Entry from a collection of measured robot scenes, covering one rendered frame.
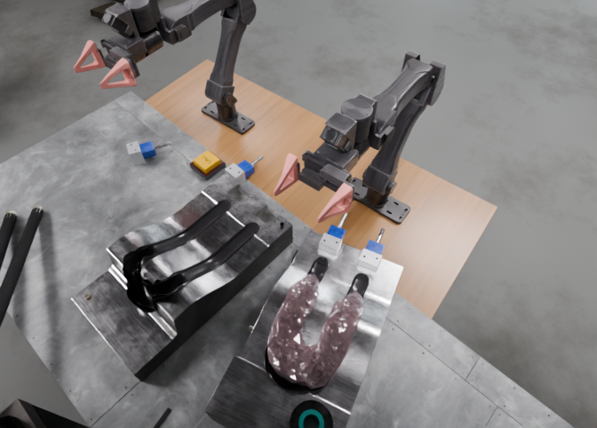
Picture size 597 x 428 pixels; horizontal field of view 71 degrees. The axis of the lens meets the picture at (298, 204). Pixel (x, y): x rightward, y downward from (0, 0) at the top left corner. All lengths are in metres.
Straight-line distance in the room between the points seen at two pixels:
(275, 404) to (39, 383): 1.38
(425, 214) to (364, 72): 1.93
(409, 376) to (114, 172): 1.03
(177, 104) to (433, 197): 0.94
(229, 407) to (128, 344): 0.29
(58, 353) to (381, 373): 0.76
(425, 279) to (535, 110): 2.12
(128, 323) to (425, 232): 0.81
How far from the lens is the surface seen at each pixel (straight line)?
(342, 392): 0.96
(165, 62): 3.27
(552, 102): 3.24
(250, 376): 0.93
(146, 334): 1.06
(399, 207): 1.26
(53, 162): 1.56
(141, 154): 1.41
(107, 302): 1.12
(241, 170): 1.26
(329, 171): 0.75
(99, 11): 3.84
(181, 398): 1.06
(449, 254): 1.23
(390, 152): 1.11
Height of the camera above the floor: 1.80
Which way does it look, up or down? 54 degrees down
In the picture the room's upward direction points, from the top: straight up
